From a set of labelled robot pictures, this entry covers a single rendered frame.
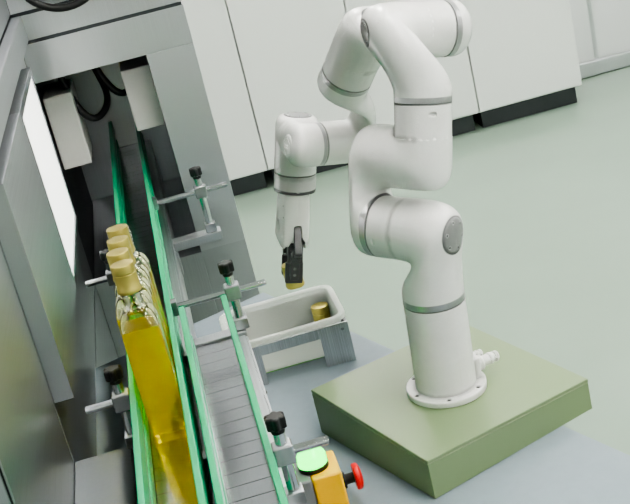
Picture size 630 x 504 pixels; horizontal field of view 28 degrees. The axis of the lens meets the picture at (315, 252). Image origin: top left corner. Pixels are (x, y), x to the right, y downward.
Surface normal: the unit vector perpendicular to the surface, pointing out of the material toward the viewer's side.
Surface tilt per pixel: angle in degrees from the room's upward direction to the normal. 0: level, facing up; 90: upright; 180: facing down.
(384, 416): 4
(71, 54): 90
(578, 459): 0
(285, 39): 90
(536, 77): 90
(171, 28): 90
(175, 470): 0
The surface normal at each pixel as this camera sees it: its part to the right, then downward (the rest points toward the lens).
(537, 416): 0.52, 0.19
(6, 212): 0.17, 0.32
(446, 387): -0.04, 0.39
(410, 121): -0.51, 0.20
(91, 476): -0.22, -0.91
